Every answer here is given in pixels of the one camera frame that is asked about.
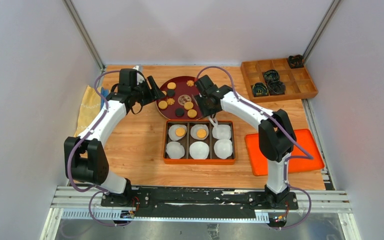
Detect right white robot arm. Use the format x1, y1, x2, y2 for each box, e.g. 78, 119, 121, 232
194, 75, 297, 209

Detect orange box lid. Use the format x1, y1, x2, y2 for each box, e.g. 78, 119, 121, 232
244, 128, 325, 177

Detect metal tongs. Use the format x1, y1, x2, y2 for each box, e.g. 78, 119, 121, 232
193, 94, 220, 127

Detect white paper cup bottom right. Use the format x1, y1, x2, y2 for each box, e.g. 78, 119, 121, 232
213, 139, 233, 160

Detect black sandwich cookie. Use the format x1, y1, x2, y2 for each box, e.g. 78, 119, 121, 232
166, 89, 176, 98
174, 108, 185, 118

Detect white paper cup top left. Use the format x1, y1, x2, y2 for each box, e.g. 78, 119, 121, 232
168, 124, 187, 141

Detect white paper cup top right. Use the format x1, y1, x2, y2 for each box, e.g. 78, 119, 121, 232
212, 124, 232, 140

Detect black paper cup corner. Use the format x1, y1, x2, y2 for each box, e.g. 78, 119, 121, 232
287, 54, 304, 69

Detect orange compartment box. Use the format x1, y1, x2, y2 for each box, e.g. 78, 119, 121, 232
162, 120, 236, 165

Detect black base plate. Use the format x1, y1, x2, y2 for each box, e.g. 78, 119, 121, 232
101, 186, 299, 220

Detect yellow flower cookie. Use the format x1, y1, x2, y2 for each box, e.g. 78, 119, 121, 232
186, 80, 195, 87
166, 98, 176, 106

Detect yellow cloth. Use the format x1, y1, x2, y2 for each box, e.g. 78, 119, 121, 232
74, 86, 101, 137

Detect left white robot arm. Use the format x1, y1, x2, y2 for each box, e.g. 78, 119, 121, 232
63, 65, 165, 207

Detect wooden compartment organizer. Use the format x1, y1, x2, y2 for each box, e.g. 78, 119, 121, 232
240, 58, 319, 103

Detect white paper cup bottom left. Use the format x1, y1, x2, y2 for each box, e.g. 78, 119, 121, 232
165, 141, 186, 159

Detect white paper cup bottom middle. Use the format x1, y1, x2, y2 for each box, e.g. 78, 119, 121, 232
189, 141, 210, 160

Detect dark red round plate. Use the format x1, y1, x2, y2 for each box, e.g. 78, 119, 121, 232
156, 76, 202, 121

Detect yellow round cookie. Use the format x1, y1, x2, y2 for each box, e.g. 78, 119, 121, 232
175, 127, 186, 137
183, 101, 194, 111
158, 100, 169, 110
196, 129, 208, 139
167, 82, 177, 90
187, 109, 198, 119

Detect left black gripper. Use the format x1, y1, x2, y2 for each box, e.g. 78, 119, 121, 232
131, 76, 165, 107

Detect white paper cup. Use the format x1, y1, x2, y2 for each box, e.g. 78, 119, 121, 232
165, 141, 186, 159
190, 124, 209, 141
189, 141, 210, 160
212, 124, 232, 140
168, 124, 187, 141
213, 139, 233, 160

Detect white paper cup top middle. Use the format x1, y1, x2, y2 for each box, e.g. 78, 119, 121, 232
190, 124, 209, 141

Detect black paper cup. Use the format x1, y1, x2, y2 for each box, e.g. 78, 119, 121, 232
251, 82, 269, 98
262, 69, 280, 84
267, 80, 286, 96

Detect blue cloth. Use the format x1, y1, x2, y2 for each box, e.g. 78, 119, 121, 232
100, 87, 110, 109

